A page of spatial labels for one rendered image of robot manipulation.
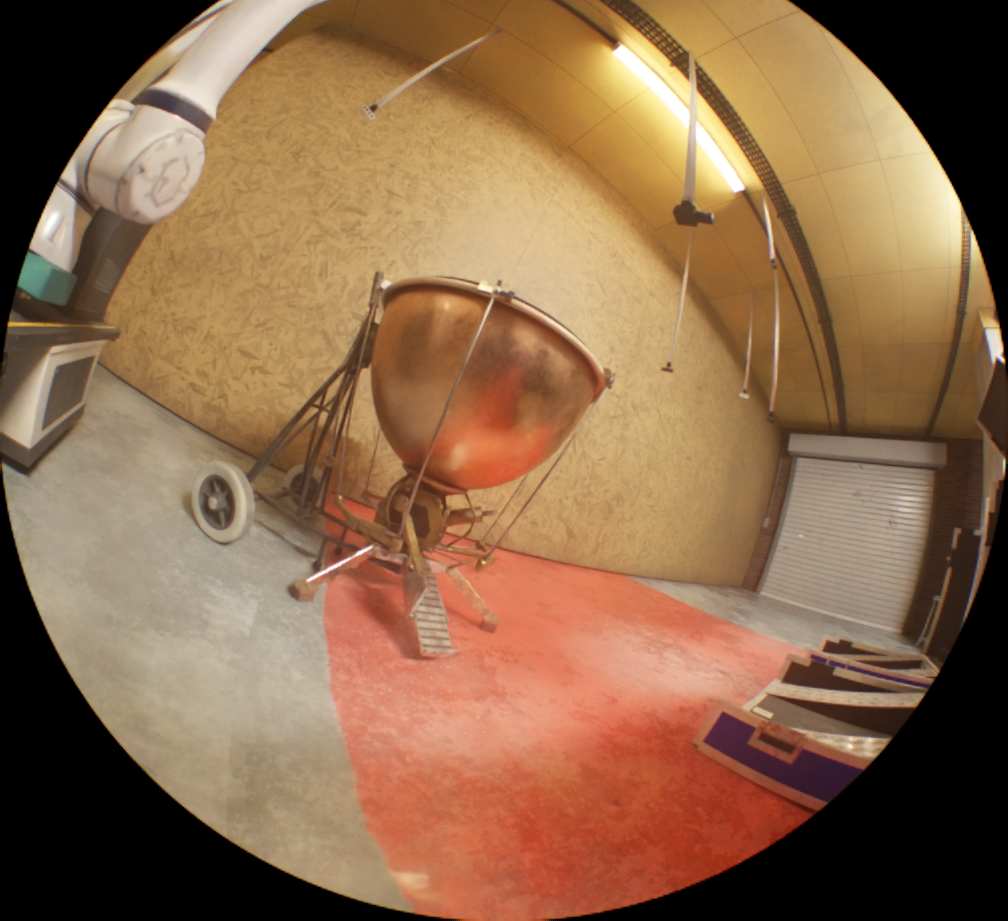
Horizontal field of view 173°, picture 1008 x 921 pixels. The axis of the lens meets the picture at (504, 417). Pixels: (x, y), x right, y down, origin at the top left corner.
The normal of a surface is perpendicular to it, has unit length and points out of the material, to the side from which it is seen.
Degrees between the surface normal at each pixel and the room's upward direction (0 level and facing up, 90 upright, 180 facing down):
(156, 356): 90
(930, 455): 90
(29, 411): 90
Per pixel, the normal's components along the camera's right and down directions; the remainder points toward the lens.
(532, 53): -0.38, 0.91
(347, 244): 0.47, 0.04
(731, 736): -0.82, -0.41
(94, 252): 0.78, 0.22
